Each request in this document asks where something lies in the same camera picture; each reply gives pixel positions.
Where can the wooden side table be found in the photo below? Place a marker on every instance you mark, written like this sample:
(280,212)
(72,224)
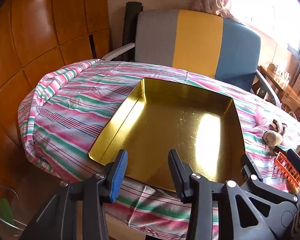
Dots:
(285,90)

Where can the striped pink green tablecloth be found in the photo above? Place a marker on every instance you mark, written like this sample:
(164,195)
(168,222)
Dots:
(72,110)

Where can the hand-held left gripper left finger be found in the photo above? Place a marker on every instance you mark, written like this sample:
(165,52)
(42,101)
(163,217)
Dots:
(118,177)

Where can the wooden wardrobe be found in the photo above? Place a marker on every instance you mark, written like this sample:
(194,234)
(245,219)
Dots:
(40,30)

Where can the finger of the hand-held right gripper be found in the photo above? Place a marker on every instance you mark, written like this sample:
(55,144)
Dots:
(250,172)
(298,166)

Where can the orange plastic basket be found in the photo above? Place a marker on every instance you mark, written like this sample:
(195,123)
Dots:
(286,172)

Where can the small plush toy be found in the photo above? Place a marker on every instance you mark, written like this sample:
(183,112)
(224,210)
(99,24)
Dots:
(272,137)

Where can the green leaf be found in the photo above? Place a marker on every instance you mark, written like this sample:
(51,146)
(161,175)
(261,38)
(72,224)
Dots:
(6,212)

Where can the window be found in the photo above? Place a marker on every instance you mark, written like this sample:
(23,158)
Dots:
(270,10)

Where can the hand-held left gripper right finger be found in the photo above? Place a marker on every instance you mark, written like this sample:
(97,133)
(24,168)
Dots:
(178,180)

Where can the gold metal tin container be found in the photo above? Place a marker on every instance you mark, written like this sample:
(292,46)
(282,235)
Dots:
(165,130)

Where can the grey yellow blue chair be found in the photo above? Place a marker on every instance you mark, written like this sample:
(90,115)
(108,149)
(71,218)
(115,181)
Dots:
(197,40)

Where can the black rolled mat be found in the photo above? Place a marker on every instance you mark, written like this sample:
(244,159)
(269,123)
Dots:
(130,25)

